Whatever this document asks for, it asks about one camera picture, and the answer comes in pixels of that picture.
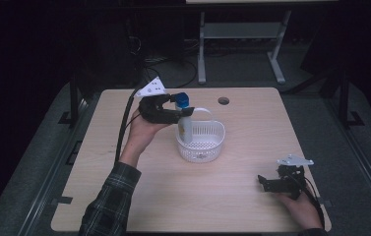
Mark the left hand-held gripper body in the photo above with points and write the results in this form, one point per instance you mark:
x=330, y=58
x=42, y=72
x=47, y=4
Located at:
x=155, y=109

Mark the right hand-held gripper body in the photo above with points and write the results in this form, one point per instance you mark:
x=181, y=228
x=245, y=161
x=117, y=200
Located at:
x=289, y=182

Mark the white bottle with blue cap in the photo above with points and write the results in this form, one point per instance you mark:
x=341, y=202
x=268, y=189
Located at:
x=185, y=126

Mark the white plastic basket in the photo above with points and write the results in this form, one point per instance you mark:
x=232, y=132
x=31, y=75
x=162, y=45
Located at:
x=206, y=144

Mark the person's left hand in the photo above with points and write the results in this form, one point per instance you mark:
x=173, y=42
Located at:
x=142, y=131

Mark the person's right hand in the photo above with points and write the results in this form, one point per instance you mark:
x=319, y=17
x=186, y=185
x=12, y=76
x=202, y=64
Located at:
x=301, y=209

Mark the black metal stand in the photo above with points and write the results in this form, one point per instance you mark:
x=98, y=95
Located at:
x=345, y=98
x=74, y=98

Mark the grey metal table frame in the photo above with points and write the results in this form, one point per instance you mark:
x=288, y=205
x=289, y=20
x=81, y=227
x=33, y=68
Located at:
x=238, y=31

